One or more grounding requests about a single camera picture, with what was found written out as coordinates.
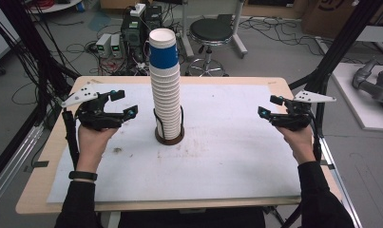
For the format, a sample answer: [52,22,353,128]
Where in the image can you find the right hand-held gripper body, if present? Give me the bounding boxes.
[269,89,336,132]

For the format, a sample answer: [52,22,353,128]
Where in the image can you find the aluminium rail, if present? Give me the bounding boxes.
[317,135,364,228]
[0,123,45,212]

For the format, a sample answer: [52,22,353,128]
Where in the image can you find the cardboard box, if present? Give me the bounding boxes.
[300,0,383,40]

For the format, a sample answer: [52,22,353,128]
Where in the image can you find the stack of white-rimmed paper cups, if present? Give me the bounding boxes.
[149,65,182,141]

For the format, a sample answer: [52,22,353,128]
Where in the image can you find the white power strip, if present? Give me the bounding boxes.
[129,3,147,18]

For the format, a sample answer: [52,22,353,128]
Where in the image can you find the brown cup holder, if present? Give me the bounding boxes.
[153,106,185,146]

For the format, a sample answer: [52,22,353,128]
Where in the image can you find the person's black clothing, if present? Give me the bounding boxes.
[117,206,267,228]

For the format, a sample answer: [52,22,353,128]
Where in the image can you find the black frame post with cables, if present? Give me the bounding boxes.
[0,0,81,127]

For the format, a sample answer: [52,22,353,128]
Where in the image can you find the white table mat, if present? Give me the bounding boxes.
[46,83,303,204]

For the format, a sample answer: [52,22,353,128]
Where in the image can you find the person's right hand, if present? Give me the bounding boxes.
[276,125,317,166]

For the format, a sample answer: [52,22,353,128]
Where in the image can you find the person's left hand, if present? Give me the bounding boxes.
[76,123,119,174]

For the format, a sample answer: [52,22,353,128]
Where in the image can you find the black computer tower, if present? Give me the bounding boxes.
[120,5,163,63]

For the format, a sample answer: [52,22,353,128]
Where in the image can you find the grey power supply unit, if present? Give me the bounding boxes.
[110,33,124,59]
[95,32,113,59]

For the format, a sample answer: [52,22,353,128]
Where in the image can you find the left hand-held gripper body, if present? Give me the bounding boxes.
[61,81,130,132]

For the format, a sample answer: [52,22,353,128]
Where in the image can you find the white floor platform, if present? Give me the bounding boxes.
[332,62,383,132]

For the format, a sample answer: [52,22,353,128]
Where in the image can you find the white table frame legs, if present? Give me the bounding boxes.
[178,0,248,61]

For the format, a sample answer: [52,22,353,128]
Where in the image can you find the black wristband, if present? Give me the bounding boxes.
[67,170,99,182]

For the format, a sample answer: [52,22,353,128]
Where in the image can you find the blue ribbed paper cup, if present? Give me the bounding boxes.
[148,28,180,70]

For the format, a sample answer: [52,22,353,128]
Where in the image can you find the black round stool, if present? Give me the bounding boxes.
[184,17,235,78]

